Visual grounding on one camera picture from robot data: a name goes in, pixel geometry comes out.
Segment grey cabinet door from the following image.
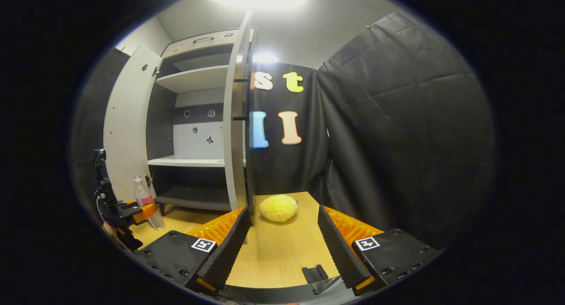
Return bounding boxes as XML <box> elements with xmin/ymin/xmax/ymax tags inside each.
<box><xmin>103</xmin><ymin>45</ymin><xmax>163</xmax><ymax>204</ymax></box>
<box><xmin>222</xmin><ymin>10</ymin><xmax>257</xmax><ymax>215</ymax></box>

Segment yellow round plush bun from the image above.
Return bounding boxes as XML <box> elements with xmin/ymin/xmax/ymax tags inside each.
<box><xmin>259</xmin><ymin>194</ymin><xmax>299</xmax><ymax>223</ymax></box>

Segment black backdrop cloth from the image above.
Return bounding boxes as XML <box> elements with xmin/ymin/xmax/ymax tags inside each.
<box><xmin>71</xmin><ymin>11</ymin><xmax>497</xmax><ymax>248</ymax></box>

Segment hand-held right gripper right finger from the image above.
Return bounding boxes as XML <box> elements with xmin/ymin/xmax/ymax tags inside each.
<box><xmin>318</xmin><ymin>205</ymin><xmax>442</xmax><ymax>297</ymax></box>

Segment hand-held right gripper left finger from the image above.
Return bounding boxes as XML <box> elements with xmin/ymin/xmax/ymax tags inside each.
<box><xmin>132</xmin><ymin>207</ymin><xmax>253</xmax><ymax>294</ymax></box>

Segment clear bottle with red label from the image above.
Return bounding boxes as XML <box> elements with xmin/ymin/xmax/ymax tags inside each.
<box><xmin>133</xmin><ymin>175</ymin><xmax>166</xmax><ymax>230</ymax></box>

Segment black plastic clip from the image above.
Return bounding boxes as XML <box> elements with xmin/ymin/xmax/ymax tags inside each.
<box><xmin>302</xmin><ymin>265</ymin><xmax>329</xmax><ymax>284</ymax></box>

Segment grey cabinet drawer front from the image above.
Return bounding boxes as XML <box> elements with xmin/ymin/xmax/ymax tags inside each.
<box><xmin>161</xmin><ymin>29</ymin><xmax>241</xmax><ymax>58</ymax></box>

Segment grey open cabinet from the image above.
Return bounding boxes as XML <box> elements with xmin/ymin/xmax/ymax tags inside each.
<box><xmin>146</xmin><ymin>27</ymin><xmax>259</xmax><ymax>213</ymax></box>

